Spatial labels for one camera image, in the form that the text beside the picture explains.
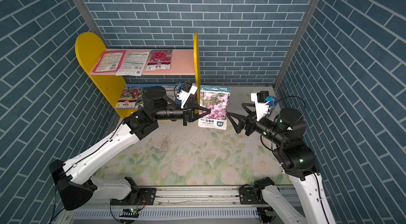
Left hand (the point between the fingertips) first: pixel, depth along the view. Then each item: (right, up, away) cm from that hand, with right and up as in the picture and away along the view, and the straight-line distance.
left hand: (212, 115), depth 57 cm
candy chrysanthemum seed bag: (-50, +6, +37) cm, 63 cm away
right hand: (+9, +2, 0) cm, 9 cm away
